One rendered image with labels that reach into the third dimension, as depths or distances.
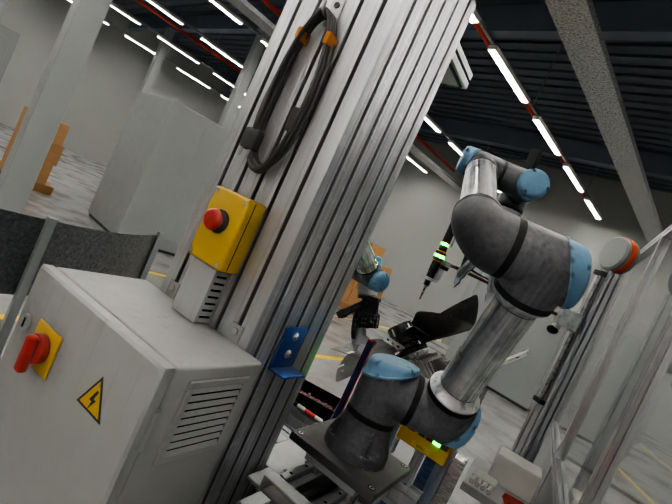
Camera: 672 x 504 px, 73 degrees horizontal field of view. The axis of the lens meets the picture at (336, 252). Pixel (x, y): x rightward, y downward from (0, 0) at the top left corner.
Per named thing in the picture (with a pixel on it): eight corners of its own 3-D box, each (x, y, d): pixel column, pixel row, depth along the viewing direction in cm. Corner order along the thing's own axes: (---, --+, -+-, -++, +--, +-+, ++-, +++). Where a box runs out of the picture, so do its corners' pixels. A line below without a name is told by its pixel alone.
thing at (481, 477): (496, 485, 170) (499, 480, 170) (489, 497, 157) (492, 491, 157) (475, 471, 174) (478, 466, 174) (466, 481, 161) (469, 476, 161)
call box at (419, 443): (447, 463, 141) (462, 432, 140) (441, 472, 132) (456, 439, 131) (402, 433, 148) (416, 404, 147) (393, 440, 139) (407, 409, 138)
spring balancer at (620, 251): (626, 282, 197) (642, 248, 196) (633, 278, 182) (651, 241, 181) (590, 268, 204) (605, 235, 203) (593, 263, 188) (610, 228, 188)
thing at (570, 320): (566, 330, 197) (575, 312, 196) (577, 334, 190) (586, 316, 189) (547, 321, 195) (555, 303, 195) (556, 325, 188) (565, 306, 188)
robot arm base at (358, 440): (367, 479, 94) (387, 436, 93) (312, 436, 101) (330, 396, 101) (393, 462, 107) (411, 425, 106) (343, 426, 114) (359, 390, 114)
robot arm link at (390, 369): (349, 391, 110) (373, 341, 109) (400, 416, 109) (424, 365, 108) (346, 408, 98) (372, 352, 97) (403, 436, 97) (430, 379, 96)
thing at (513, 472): (531, 491, 180) (543, 466, 180) (530, 505, 166) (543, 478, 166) (490, 465, 188) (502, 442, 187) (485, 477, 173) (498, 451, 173)
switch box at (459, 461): (447, 504, 193) (469, 458, 192) (442, 512, 184) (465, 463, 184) (415, 482, 199) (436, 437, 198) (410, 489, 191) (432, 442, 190)
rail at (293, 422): (412, 515, 140) (423, 492, 139) (409, 520, 136) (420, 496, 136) (210, 368, 179) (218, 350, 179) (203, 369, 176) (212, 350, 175)
